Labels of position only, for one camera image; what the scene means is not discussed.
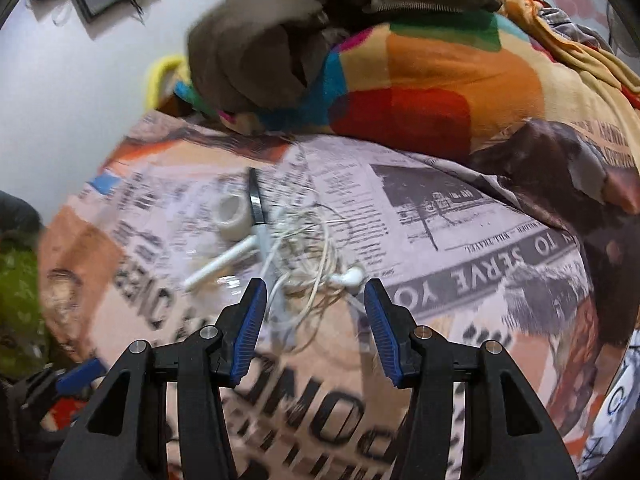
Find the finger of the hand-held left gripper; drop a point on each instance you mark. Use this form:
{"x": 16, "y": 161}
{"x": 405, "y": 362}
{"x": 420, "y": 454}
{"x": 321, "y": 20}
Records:
{"x": 80, "y": 376}

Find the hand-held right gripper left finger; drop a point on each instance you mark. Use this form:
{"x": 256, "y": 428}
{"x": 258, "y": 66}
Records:
{"x": 247, "y": 330}

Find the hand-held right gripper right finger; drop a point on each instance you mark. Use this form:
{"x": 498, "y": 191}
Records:
{"x": 387, "y": 330}

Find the white plastic stick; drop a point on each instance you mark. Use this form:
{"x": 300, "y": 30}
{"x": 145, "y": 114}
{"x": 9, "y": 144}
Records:
{"x": 220, "y": 262}

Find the green leaf-print gift bag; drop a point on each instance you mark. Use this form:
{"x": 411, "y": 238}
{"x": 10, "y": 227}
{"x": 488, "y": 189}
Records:
{"x": 20, "y": 300}

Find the newspaper print blanket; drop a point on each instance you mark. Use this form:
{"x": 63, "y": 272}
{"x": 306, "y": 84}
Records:
{"x": 450, "y": 240}

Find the white tape roll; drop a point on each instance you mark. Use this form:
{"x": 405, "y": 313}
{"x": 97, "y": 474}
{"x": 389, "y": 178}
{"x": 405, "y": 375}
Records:
{"x": 225, "y": 222}

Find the dark clothes pile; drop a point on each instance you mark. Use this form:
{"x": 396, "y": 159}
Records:
{"x": 17, "y": 215}

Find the colourful patchwork blanket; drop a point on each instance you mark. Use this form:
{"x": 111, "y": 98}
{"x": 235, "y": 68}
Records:
{"x": 425, "y": 85}

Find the yellow hoop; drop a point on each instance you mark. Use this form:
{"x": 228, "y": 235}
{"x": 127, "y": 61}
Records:
{"x": 155, "y": 72}

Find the brown padded jacket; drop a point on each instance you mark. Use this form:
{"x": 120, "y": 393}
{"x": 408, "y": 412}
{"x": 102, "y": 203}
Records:
{"x": 260, "y": 45}

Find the yellow blanket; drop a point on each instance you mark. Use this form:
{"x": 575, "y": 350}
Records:
{"x": 590, "y": 75}

